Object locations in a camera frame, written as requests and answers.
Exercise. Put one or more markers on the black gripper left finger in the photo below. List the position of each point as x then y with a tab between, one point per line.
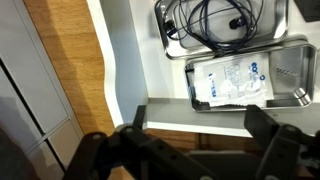
139	116

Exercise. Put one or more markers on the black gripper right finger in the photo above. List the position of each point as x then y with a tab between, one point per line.
260	126

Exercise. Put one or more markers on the white open desk drawer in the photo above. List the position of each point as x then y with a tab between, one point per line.
137	72

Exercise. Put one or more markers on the black pouch in drawer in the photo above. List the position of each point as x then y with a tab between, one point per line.
309	9

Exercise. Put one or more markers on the white cleaning wipes packet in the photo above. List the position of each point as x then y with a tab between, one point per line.
240	80

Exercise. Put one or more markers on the silver tin with wipes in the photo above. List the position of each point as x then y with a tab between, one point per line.
292	70

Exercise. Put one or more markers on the silver tin with earphones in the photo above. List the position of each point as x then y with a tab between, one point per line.
272	27

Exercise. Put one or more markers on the blue wired earphones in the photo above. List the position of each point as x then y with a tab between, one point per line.
194	27

